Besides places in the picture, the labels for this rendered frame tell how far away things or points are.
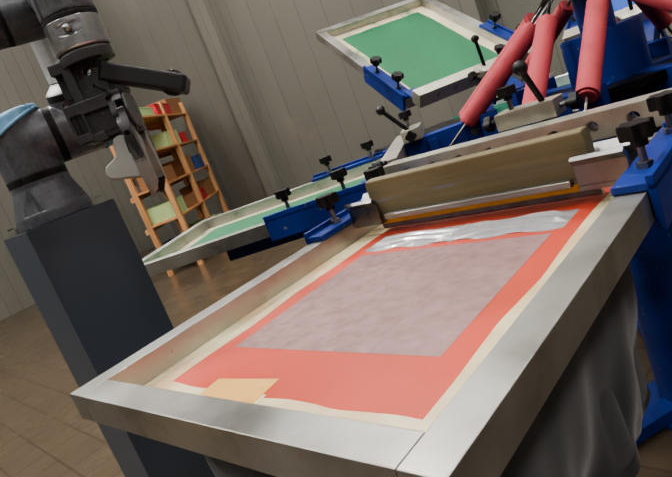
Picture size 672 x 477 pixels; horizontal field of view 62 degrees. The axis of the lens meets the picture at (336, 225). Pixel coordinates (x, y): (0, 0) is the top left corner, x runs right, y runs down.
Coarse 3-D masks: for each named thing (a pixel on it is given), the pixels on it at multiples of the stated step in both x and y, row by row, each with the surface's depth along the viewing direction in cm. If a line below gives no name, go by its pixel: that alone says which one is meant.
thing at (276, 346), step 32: (416, 224) 105; (448, 224) 97; (352, 256) 100; (384, 256) 92; (416, 256) 86; (320, 288) 89; (352, 288) 83; (384, 288) 78; (288, 320) 80; (320, 320) 75; (352, 320) 71; (224, 352) 77; (256, 352) 72; (288, 352) 69; (192, 384) 70
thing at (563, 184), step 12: (564, 180) 81; (504, 192) 87; (516, 192) 85; (528, 192) 84; (540, 192) 83; (432, 204) 97; (444, 204) 94; (456, 204) 93; (468, 204) 91; (384, 216) 104; (396, 216) 102
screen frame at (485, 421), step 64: (640, 192) 66; (320, 256) 103; (576, 256) 55; (192, 320) 85; (576, 320) 47; (128, 384) 68; (512, 384) 39; (192, 448) 54; (256, 448) 46; (320, 448) 40; (384, 448) 37; (448, 448) 35; (512, 448) 38
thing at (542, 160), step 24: (528, 144) 83; (552, 144) 80; (576, 144) 78; (432, 168) 95; (456, 168) 92; (480, 168) 89; (504, 168) 86; (528, 168) 84; (552, 168) 82; (384, 192) 103; (408, 192) 100; (432, 192) 97; (456, 192) 94; (480, 192) 91
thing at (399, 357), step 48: (480, 240) 82; (528, 240) 75; (432, 288) 71; (480, 288) 66; (528, 288) 61; (336, 336) 68; (384, 336) 63; (432, 336) 58; (480, 336) 55; (288, 384) 60; (336, 384) 56; (384, 384) 53; (432, 384) 49
